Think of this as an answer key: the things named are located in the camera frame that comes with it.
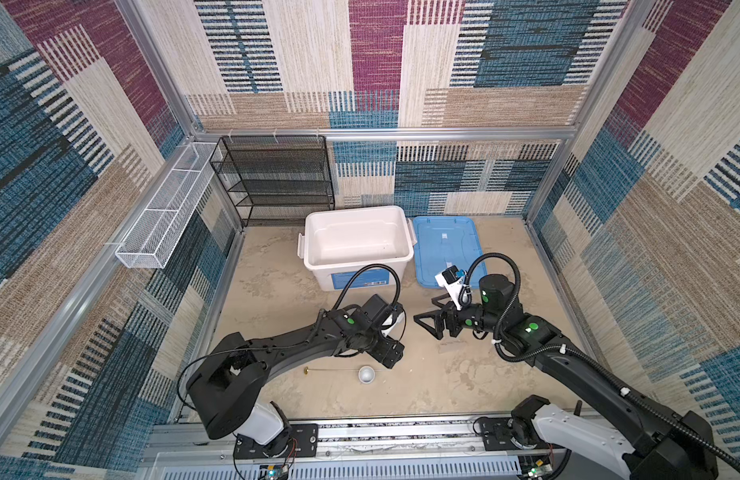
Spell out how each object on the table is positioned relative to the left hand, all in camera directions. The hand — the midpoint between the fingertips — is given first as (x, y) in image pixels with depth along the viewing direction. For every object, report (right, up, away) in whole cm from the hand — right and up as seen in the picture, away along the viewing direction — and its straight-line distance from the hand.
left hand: (390, 343), depth 83 cm
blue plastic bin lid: (+21, +29, +29) cm, 46 cm away
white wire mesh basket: (-57, +27, -13) cm, 64 cm away
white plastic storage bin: (-18, +28, +32) cm, 46 cm away
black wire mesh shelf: (-40, +51, +26) cm, 70 cm away
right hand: (+8, +10, -8) cm, 15 cm away
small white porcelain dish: (-7, -8, 0) cm, 11 cm away
